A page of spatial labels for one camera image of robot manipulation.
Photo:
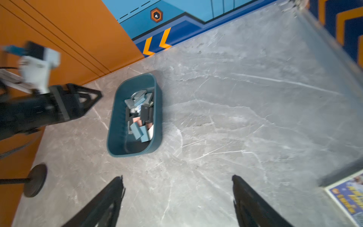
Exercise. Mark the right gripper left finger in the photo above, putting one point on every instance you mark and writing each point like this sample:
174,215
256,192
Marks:
103,210

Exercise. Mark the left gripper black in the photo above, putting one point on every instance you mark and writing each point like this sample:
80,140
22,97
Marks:
62,104

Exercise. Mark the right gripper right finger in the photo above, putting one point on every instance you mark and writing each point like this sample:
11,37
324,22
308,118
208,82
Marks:
251,209

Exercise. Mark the grey eraser top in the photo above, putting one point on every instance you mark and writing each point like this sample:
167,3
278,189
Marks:
136,99

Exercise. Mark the grey eraser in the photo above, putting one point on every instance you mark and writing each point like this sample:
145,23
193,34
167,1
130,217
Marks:
136,99
148,99

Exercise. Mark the pink eraser bottom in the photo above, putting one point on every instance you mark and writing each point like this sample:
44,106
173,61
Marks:
138,121

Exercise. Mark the black eraser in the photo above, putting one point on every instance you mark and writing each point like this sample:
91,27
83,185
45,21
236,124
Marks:
147,114

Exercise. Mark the teal eraser top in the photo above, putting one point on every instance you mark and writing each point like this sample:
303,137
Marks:
136,130

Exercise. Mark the light blue eraser bottom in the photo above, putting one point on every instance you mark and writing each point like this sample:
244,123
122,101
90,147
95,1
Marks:
145,136

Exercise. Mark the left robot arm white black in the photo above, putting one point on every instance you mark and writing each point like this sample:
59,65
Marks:
27,114

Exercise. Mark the dark teal storage box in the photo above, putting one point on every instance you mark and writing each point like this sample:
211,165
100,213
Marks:
121,142

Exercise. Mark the black microphone on stand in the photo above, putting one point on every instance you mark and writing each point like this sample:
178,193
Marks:
33,183

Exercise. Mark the colourful printed card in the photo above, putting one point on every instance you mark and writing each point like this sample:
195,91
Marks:
347,193

